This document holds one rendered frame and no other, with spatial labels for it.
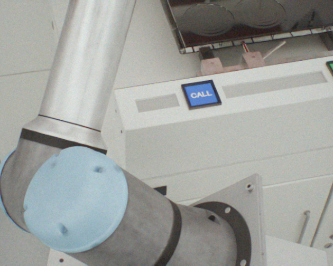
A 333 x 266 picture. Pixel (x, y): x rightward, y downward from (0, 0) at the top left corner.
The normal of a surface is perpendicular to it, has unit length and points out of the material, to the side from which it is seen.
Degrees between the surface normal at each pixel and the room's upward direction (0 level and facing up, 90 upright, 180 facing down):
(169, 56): 0
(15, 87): 90
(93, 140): 43
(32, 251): 0
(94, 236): 70
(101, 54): 51
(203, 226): 29
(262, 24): 0
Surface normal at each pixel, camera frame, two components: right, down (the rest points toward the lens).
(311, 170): 0.24, 0.74
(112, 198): 0.63, -0.15
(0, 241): 0.03, -0.65
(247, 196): -0.68, -0.50
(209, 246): 0.47, -0.42
